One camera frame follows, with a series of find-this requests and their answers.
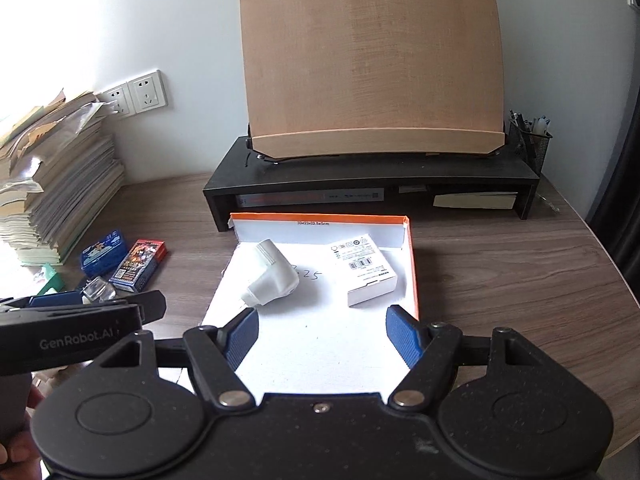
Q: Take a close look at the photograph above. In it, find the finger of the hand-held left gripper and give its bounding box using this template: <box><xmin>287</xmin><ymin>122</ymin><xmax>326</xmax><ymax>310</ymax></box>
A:
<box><xmin>125</xmin><ymin>290</ymin><xmax>167</xmax><ymax>325</ymax></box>
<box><xmin>0</xmin><ymin>294</ymin><xmax>128</xmax><ymax>313</ymax></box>

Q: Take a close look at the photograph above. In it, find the playing card box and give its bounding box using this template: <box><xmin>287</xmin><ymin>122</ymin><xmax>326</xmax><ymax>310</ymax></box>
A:
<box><xmin>109</xmin><ymin>239</ymin><xmax>168</xmax><ymax>292</ymax></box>

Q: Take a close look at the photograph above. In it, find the stack of books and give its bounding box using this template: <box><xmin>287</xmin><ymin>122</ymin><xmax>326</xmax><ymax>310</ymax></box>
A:
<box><xmin>0</xmin><ymin>125</ymin><xmax>126</xmax><ymax>266</ymax></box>

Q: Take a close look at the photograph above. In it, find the white angled power adapter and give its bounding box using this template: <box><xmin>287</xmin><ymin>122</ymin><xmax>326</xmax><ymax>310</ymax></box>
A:
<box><xmin>243</xmin><ymin>240</ymin><xmax>299</xmax><ymax>309</ymax></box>

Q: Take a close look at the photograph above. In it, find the clear plastic item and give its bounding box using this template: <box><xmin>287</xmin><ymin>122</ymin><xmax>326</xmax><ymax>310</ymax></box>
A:
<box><xmin>82</xmin><ymin>277</ymin><xmax>123</xmax><ymax>306</ymax></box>

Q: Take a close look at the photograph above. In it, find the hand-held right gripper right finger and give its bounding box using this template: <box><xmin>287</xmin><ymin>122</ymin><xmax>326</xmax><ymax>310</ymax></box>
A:
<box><xmin>386</xmin><ymin>305</ymin><xmax>548</xmax><ymax>408</ymax></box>

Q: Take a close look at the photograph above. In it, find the beige envelope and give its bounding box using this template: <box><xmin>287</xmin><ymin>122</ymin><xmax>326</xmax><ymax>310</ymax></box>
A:
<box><xmin>433</xmin><ymin>191</ymin><xmax>518</xmax><ymax>211</ymax></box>

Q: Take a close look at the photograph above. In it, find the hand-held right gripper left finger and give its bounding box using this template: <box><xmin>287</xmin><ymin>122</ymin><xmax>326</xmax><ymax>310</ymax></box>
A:
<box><xmin>92</xmin><ymin>307</ymin><xmax>259</xmax><ymax>409</ymax></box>

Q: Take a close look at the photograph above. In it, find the orange white cardboard box lid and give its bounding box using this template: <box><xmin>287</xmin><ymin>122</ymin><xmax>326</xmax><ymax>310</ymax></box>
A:
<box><xmin>200</xmin><ymin>212</ymin><xmax>421</xmax><ymax>396</ymax></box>

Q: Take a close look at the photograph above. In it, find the black mesh pen holder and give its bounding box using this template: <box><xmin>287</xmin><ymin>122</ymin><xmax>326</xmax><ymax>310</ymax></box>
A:
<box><xmin>507</xmin><ymin>110</ymin><xmax>553</xmax><ymax>173</ymax></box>

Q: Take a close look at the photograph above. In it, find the green white packet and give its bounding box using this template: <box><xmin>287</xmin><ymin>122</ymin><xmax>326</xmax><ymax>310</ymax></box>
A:
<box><xmin>37</xmin><ymin>265</ymin><xmax>66</xmax><ymax>296</ymax></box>

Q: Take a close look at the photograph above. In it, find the black monitor riser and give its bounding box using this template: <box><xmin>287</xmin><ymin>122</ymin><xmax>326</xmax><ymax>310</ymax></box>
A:
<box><xmin>202</xmin><ymin>137</ymin><xmax>542</xmax><ymax>233</ymax></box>

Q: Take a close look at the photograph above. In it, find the black bent wire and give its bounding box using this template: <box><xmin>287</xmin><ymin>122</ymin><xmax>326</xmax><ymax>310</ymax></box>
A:
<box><xmin>244</xmin><ymin>152</ymin><xmax>291</xmax><ymax>167</ymax></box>

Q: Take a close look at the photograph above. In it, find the wooden book stand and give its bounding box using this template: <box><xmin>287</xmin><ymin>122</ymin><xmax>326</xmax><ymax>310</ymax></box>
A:
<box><xmin>239</xmin><ymin>0</ymin><xmax>508</xmax><ymax>163</ymax></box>

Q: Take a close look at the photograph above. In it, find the white wall socket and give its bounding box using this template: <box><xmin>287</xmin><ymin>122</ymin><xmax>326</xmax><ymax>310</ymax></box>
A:
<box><xmin>97</xmin><ymin>85</ymin><xmax>133</xmax><ymax>118</ymax></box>
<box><xmin>127</xmin><ymin>70</ymin><xmax>168</xmax><ymax>113</ymax></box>

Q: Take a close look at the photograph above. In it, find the small white carton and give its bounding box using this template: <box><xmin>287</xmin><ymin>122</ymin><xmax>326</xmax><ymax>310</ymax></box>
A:
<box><xmin>330</xmin><ymin>233</ymin><xmax>399</xmax><ymax>307</ymax></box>

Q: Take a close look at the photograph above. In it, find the person's left hand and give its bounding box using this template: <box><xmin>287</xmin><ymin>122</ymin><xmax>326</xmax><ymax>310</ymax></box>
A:
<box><xmin>0</xmin><ymin>387</ymin><xmax>47</xmax><ymax>480</ymax></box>

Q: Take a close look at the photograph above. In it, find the book with white spine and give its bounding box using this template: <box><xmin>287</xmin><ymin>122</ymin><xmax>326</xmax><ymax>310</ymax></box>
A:
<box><xmin>237</xmin><ymin>189</ymin><xmax>385</xmax><ymax>208</ymax></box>

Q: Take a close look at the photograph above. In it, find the blue tissue packet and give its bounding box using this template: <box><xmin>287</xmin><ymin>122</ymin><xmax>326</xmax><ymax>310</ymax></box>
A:
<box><xmin>80</xmin><ymin>229</ymin><xmax>128</xmax><ymax>278</ymax></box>

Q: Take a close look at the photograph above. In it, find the pile of crumpled paper envelopes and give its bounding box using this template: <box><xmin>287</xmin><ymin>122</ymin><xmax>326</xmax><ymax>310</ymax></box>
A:
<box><xmin>0</xmin><ymin>89</ymin><xmax>118</xmax><ymax>181</ymax></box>

